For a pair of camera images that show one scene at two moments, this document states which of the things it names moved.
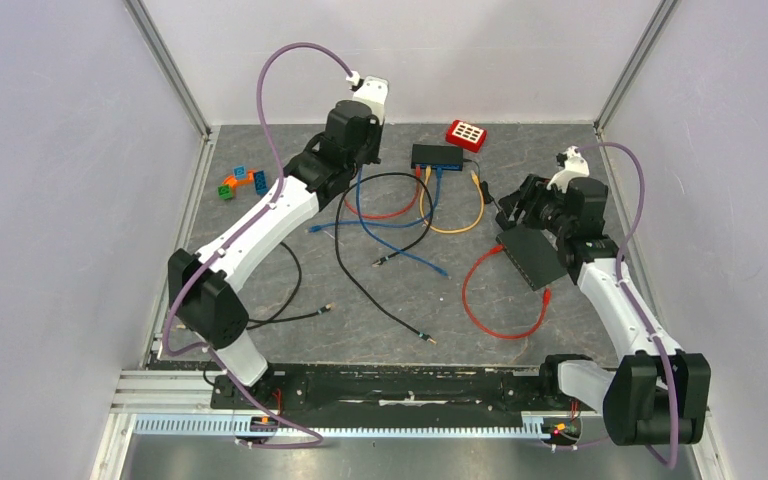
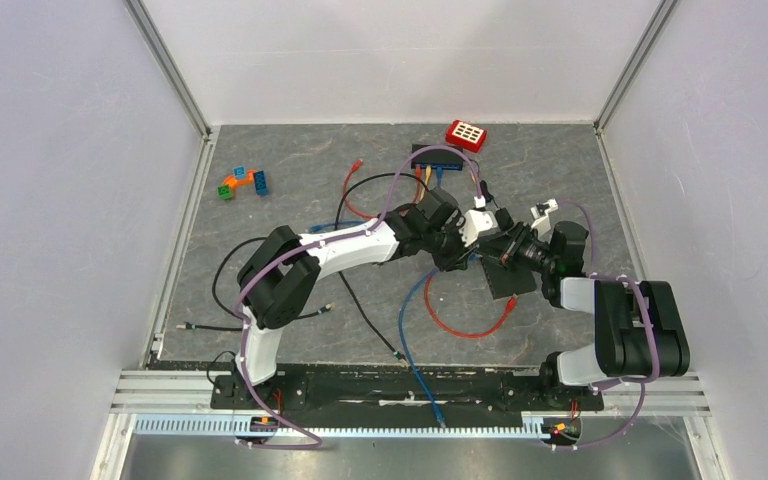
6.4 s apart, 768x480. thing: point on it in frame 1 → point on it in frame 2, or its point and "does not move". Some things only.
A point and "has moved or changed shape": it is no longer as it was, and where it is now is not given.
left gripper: [376, 130] → [459, 259]
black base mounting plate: [405, 389] does not move
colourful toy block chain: [226, 190] does not move
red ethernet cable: [547, 298] → [511, 303]
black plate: [535, 256] has moved or changed shape
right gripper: [528, 199] → [494, 247]
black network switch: [437, 156] does not move
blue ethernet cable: [381, 241] → [409, 358]
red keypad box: [466, 135] does not move
